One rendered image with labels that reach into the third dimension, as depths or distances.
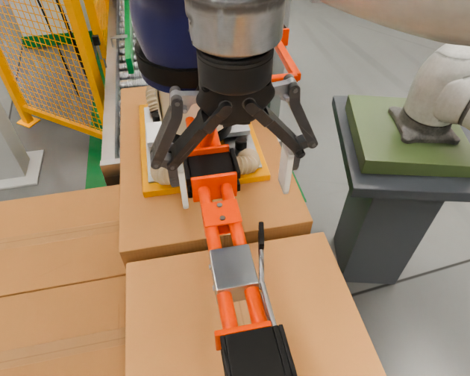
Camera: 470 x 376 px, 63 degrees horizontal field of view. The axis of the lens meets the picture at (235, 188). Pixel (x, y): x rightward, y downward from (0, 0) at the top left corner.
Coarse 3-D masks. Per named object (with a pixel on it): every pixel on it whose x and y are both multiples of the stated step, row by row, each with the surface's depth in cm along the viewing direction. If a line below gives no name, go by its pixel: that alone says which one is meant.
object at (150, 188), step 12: (144, 108) 103; (144, 120) 101; (156, 120) 97; (144, 132) 97; (144, 144) 94; (144, 156) 91; (144, 168) 88; (144, 180) 85; (144, 192) 83; (156, 192) 84; (168, 192) 84
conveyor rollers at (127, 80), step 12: (120, 0) 265; (120, 12) 252; (120, 24) 240; (132, 24) 241; (120, 48) 216; (120, 60) 210; (120, 72) 198; (120, 84) 192; (132, 84) 192; (144, 84) 194; (120, 96) 186; (120, 108) 180; (120, 120) 175
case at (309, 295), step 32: (192, 256) 74; (256, 256) 74; (288, 256) 74; (320, 256) 74; (128, 288) 69; (160, 288) 69; (192, 288) 69; (288, 288) 69; (320, 288) 69; (128, 320) 65; (160, 320) 65; (192, 320) 65; (288, 320) 65; (320, 320) 65; (352, 320) 65; (128, 352) 61; (160, 352) 61; (192, 352) 61; (320, 352) 61; (352, 352) 61
